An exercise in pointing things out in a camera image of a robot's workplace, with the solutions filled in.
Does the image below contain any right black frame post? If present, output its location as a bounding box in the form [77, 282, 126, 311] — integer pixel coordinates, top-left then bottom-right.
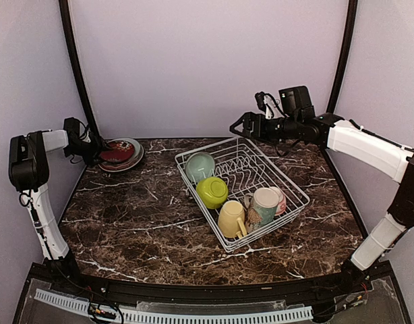
[326, 0, 358, 113]

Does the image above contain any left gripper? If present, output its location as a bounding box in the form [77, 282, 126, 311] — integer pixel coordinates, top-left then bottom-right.
[65, 135, 113, 166]

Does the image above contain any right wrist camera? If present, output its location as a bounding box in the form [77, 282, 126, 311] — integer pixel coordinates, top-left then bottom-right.
[255, 92, 284, 119]

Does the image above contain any black front rail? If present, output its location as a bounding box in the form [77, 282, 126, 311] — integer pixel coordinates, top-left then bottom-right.
[18, 261, 394, 317]

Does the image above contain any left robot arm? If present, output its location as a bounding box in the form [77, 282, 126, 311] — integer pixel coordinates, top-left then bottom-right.
[8, 117, 108, 262]

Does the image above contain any black frame post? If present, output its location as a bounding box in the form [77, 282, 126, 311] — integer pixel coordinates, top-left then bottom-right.
[58, 0, 100, 135]
[326, 0, 358, 113]

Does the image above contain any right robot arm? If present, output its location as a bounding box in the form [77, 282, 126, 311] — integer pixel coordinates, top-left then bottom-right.
[229, 86, 414, 293]

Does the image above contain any light teal bowl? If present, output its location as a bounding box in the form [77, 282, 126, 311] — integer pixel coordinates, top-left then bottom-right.
[185, 152, 216, 184]

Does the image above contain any teal patterned mug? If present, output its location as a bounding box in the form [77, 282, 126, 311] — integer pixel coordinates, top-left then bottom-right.
[244, 188, 279, 233]

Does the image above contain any left black frame post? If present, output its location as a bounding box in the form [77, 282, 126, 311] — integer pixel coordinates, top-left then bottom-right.
[58, 0, 100, 135]

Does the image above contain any light teal plate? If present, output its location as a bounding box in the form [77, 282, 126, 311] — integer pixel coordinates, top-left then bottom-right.
[101, 138, 141, 165]

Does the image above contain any dark red floral bowl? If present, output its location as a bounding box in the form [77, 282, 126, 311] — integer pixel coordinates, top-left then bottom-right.
[99, 140, 135, 163]

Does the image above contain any white wire dish rack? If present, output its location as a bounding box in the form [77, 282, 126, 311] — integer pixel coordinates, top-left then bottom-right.
[175, 136, 309, 252]

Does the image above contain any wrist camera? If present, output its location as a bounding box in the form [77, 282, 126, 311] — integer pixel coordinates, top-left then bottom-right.
[255, 92, 284, 119]
[63, 117, 91, 142]

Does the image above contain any yellow mug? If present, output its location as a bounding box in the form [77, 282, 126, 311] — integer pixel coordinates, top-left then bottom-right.
[218, 200, 247, 238]

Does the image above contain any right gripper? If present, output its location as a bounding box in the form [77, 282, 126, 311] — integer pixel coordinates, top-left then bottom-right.
[231, 111, 301, 145]

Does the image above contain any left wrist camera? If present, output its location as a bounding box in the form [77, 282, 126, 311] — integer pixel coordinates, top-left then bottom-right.
[63, 117, 91, 142]

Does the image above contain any lime green bowl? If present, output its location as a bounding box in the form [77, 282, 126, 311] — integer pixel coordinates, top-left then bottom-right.
[196, 177, 229, 209]

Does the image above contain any pink and white cup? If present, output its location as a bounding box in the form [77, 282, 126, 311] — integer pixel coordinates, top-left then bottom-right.
[270, 186, 287, 216]

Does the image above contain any white slotted cable duct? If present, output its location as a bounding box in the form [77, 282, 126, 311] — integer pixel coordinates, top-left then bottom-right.
[34, 288, 314, 324]

